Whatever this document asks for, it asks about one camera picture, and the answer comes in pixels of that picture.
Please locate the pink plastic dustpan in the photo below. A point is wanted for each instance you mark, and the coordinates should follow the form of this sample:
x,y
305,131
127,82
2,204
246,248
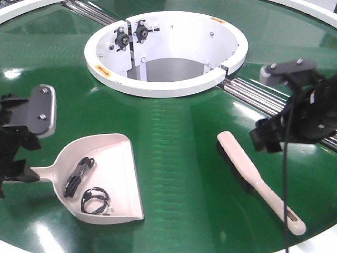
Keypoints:
x,y
114,171

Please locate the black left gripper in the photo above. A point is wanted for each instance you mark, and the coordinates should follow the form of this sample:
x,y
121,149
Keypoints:
x,y
40,123

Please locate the chrome rollers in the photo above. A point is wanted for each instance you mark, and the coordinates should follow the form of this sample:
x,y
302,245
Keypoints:
x,y
268,101
89,10

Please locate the orange warning label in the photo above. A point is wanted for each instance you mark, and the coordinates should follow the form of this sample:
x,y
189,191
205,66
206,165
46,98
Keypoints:
x,y
218,20
103,70

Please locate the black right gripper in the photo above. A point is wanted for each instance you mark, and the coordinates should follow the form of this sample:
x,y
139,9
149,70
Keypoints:
x,y
309,115

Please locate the black bearing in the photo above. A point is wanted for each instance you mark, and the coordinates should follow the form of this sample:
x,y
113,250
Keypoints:
x,y
122,39
142,31

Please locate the black bearing right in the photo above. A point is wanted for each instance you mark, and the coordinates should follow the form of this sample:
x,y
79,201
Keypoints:
x,y
142,31

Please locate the chrome rollers top left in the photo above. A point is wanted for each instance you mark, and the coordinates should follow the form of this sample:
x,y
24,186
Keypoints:
x,y
89,10

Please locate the black bearing left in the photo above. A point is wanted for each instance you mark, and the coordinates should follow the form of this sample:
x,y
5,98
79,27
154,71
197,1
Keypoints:
x,y
122,39

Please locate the pink hand brush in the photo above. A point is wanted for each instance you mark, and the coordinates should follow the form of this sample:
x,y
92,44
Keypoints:
x,y
249,172

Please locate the white outer rim left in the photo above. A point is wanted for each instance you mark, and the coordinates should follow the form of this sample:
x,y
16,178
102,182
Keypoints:
x,y
11,10

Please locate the white rim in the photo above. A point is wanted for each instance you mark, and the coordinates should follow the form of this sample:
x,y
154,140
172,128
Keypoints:
x,y
11,10
325,15

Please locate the chrome rollers right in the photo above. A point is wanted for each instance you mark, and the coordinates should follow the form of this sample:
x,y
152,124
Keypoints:
x,y
268,101

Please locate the white outer rim right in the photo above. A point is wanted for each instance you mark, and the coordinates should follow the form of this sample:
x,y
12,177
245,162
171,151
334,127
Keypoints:
x,y
325,15

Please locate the orange warning label rear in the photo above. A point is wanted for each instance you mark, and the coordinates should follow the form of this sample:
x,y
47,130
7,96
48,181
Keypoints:
x,y
218,20

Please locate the orange warning label front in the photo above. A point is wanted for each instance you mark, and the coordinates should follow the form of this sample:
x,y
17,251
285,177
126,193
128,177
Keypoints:
x,y
103,70

